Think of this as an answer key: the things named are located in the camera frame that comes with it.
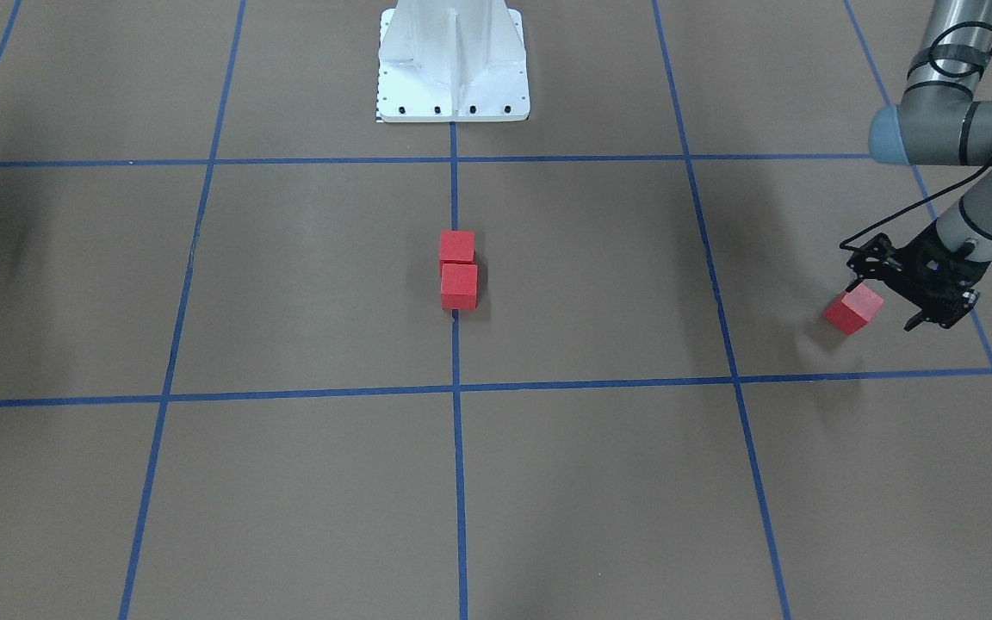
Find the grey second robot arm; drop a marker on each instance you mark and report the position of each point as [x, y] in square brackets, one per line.
[944, 118]

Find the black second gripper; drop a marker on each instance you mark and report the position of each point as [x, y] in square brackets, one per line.
[929, 267]

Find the red block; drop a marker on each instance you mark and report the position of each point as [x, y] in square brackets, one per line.
[459, 286]
[456, 246]
[853, 309]

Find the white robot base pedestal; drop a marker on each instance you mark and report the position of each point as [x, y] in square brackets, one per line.
[452, 62]

